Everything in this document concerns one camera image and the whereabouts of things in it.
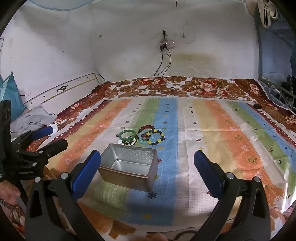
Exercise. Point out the wall socket with plug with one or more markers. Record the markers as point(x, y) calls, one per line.
point(164, 33)

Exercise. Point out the striped colourful mat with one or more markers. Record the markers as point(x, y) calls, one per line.
point(185, 139)

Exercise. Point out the blue curtain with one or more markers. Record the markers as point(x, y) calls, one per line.
point(272, 51)

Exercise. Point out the silver metal tin box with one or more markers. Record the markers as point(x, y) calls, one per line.
point(129, 178)

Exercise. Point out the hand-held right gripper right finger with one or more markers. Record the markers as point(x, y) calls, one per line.
point(208, 172)

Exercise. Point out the white power strip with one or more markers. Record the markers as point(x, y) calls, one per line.
point(170, 44)

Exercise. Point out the white bag with black stripes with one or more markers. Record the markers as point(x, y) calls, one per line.
point(266, 14)

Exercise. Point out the person's left hand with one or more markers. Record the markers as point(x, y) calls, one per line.
point(9, 192)

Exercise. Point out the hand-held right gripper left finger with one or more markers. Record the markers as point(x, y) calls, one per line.
point(86, 173)

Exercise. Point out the green jade bangle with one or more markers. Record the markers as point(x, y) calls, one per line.
point(119, 135)

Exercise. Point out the grey crumpled cloth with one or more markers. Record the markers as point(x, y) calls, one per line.
point(34, 118)

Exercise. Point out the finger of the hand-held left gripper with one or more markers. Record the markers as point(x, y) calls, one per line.
point(55, 144)
point(44, 132)

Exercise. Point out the white wooden headboard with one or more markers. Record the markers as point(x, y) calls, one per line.
point(69, 88)

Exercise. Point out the teal pillow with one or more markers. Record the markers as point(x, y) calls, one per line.
point(11, 92)

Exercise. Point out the small black round object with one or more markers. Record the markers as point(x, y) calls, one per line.
point(257, 106)

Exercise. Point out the metal rack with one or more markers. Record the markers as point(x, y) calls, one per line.
point(284, 92)

